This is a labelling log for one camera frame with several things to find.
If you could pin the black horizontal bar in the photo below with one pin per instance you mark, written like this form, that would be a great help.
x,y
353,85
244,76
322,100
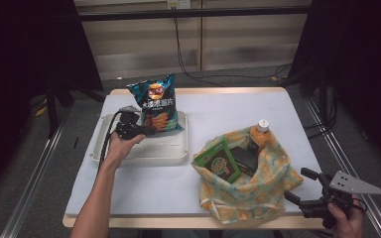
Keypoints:
x,y
195,13

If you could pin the black box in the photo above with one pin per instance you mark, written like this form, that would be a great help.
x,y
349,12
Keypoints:
x,y
248,160

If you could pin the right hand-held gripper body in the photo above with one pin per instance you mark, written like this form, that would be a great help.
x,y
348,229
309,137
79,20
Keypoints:
x,y
340,186

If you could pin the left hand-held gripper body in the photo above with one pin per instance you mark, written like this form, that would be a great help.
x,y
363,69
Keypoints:
x,y
129,125

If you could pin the green box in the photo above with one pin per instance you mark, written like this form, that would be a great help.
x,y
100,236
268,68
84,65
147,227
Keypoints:
x,y
220,163

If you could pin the lemon print fabric bag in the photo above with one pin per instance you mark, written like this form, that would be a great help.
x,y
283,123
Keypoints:
x,y
261,195

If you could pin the white table cover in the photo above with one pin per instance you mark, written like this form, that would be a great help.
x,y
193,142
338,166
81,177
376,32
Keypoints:
x,y
165,188

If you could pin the person's right hand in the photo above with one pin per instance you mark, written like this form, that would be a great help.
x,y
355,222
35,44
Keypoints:
x,y
347,221

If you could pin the blue chips bag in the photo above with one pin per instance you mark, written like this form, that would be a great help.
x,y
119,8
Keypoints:
x,y
157,105

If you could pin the orange juice bottle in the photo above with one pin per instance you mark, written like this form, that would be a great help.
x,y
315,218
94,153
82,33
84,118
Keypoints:
x,y
260,135

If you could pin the white plastic tray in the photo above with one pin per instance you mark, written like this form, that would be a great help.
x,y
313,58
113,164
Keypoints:
x,y
165,148

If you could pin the black curtain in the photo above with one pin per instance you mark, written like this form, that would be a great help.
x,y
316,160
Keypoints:
x,y
360,66
23,66

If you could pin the person's left hand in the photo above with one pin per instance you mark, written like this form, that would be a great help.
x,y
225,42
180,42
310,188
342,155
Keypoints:
x,y
120,150

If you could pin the metal floor rail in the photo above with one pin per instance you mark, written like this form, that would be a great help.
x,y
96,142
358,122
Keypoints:
x,y
354,158
29,185

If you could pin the white wall outlet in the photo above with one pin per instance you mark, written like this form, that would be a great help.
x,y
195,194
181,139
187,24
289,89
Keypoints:
x,y
178,3

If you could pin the black metal stand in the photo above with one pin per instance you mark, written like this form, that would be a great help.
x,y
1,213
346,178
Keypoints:
x,y
51,112

